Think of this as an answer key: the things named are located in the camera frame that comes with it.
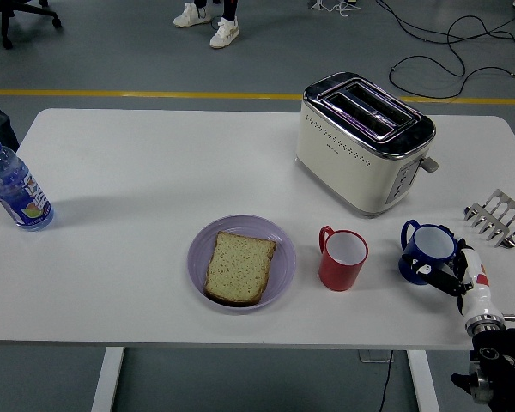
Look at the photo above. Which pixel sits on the person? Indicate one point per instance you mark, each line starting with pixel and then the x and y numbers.
pixel 224 32

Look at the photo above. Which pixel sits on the lilac round plate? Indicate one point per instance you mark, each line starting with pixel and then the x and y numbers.
pixel 283 257

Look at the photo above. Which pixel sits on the white table leg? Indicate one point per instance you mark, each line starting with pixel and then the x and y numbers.
pixel 425 382
pixel 107 382

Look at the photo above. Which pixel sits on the cream chrome toaster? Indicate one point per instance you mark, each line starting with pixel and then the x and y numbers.
pixel 343 171

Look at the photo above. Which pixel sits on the black office chair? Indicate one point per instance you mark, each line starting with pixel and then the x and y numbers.
pixel 15 8

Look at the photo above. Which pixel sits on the steel toast rack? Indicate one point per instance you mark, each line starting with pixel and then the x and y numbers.
pixel 498 214

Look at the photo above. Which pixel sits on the clear bottle with blue cap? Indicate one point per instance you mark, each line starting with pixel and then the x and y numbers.
pixel 21 197

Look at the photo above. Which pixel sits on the blue enamel cup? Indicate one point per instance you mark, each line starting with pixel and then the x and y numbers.
pixel 429 244

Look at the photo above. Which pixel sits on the red enamel cup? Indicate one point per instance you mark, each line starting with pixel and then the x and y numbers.
pixel 339 274

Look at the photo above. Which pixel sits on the grey bracket under table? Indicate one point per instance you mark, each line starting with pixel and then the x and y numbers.
pixel 371 356

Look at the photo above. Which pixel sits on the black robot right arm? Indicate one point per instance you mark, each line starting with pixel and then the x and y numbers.
pixel 498 356

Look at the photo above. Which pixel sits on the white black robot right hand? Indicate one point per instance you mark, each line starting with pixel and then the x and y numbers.
pixel 476 279

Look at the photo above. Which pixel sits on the slice of toast bread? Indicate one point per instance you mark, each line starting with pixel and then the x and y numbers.
pixel 238 270

